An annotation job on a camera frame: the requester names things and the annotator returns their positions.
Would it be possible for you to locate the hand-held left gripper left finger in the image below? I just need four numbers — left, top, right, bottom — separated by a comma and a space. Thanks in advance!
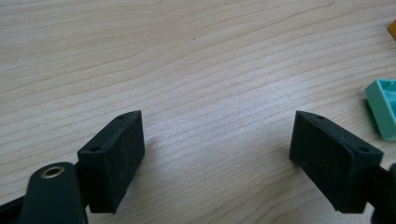
77, 109, 146, 215

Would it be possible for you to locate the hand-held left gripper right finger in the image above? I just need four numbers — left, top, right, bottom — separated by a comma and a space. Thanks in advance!
289, 109, 385, 215

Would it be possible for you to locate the mint green toy brick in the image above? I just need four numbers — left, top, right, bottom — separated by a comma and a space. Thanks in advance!
364, 78, 396, 142

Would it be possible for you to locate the orange toy block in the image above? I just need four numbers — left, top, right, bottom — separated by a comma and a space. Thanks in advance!
387, 19, 396, 41

